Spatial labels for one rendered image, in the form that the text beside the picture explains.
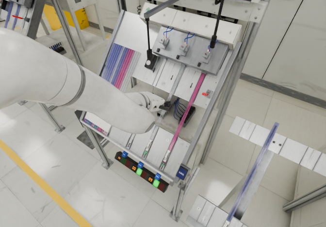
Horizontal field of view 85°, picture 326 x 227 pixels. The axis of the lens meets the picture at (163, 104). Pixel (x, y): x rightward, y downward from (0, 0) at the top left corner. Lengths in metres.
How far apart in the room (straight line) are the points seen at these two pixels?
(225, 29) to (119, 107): 0.58
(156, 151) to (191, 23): 0.63
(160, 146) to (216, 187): 0.92
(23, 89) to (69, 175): 1.64
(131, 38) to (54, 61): 0.81
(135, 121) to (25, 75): 0.27
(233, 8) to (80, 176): 1.69
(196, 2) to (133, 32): 0.40
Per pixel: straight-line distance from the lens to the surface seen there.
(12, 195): 2.08
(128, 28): 1.13
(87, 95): 0.37
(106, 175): 1.79
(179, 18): 0.92
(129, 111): 0.46
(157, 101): 0.68
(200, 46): 0.86
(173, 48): 0.89
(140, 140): 0.98
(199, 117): 1.28
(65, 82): 0.33
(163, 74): 0.94
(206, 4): 0.86
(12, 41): 0.29
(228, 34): 0.83
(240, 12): 0.83
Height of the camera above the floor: 1.60
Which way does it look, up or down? 47 degrees down
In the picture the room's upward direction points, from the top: straight up
